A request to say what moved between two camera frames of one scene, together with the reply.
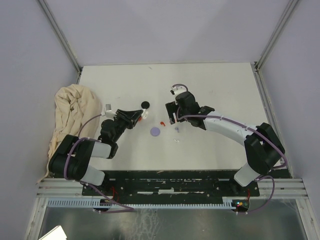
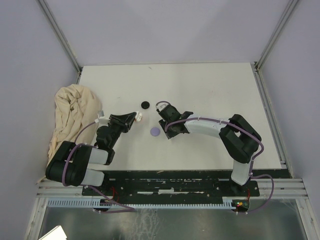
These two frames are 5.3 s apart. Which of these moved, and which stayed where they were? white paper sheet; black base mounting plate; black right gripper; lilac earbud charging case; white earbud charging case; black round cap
Moved: black right gripper; white earbud charging case
Stayed: lilac earbud charging case; white paper sheet; black round cap; black base mounting plate
